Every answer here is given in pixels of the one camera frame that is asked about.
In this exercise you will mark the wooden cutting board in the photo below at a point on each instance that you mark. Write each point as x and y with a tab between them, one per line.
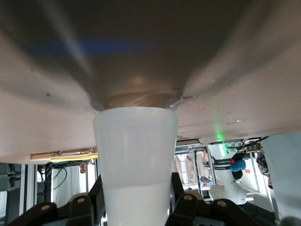
40	157

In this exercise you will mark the brown table cover mat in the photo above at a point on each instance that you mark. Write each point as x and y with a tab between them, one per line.
47	117

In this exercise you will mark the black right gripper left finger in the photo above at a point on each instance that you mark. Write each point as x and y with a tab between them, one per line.
77	212

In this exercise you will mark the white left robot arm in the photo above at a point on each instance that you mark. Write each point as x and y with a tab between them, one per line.
223	188

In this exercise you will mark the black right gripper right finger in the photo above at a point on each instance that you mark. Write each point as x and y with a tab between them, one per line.
195	212

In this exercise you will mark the translucent sauce bottle orange cap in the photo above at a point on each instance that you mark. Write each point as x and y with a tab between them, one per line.
136	153

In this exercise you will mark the yellow plastic fork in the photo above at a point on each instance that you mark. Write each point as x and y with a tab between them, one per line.
75	156

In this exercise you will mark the small electronics board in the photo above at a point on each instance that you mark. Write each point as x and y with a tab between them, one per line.
254	147

